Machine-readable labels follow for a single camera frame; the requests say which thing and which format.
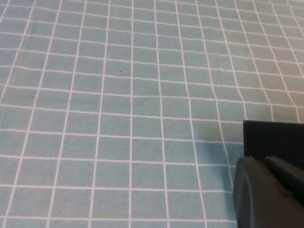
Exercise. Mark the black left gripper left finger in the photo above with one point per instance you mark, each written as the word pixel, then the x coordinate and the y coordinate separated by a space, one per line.
pixel 256 202

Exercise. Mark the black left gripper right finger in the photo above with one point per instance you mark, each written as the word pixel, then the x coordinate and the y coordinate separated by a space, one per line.
pixel 289 178

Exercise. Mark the black glasses case blue print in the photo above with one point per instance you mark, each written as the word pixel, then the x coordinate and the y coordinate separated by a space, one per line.
pixel 273 140

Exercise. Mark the green checked tablecloth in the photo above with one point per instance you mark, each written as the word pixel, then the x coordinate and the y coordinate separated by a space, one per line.
pixel 118 118

